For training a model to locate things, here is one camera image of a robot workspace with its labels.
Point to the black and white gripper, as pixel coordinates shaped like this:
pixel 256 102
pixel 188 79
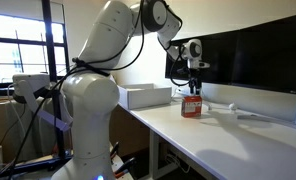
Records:
pixel 194 71

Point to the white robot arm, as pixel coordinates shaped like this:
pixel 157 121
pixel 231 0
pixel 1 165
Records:
pixel 94 95

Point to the small red box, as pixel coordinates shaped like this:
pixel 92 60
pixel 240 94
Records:
pixel 191 106

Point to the right black monitor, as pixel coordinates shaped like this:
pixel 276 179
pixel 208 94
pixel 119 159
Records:
pixel 266 56

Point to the left black monitor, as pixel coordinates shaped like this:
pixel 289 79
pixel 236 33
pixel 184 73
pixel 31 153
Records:
pixel 218 50

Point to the white open box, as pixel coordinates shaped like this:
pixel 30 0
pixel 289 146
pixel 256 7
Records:
pixel 136 96

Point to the black window frame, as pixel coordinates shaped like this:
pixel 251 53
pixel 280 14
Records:
pixel 32 38

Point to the white power strip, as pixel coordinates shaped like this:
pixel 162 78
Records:
pixel 183 92

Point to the cardboard box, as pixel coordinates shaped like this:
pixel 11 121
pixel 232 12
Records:
pixel 10 129

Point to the white camera on stand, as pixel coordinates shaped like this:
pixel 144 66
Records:
pixel 27 88

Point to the white table leg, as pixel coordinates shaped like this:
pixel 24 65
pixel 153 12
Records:
pixel 155 171

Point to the black monitor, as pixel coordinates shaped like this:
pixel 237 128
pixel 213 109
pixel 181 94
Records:
pixel 266 56
pixel 218 50

